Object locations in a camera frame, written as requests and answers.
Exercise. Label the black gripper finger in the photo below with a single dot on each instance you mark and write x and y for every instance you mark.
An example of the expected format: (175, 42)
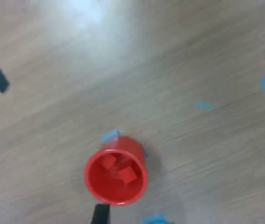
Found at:
(101, 214)

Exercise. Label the red cube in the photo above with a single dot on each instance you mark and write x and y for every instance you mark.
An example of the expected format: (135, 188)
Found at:
(127, 175)
(108, 161)

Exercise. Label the red plastic cup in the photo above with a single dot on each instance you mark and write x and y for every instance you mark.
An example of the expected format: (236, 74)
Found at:
(106, 189)

